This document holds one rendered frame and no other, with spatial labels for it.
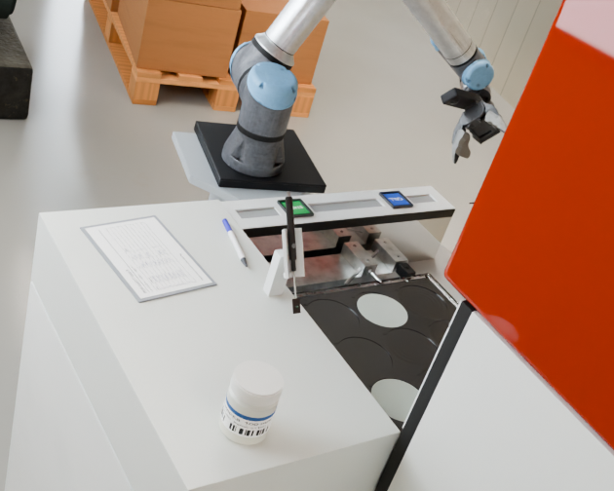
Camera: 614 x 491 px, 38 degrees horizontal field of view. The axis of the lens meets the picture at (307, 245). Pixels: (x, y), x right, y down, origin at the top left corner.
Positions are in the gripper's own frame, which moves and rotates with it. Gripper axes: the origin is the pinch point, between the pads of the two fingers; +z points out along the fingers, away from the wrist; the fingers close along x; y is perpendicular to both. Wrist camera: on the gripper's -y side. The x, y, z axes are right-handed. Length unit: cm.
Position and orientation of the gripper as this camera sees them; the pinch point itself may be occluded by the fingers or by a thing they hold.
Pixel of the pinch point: (478, 147)
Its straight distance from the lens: 214.6
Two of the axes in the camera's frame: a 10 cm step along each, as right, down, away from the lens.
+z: -0.3, 7.8, -6.2
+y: 7.1, 4.6, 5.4
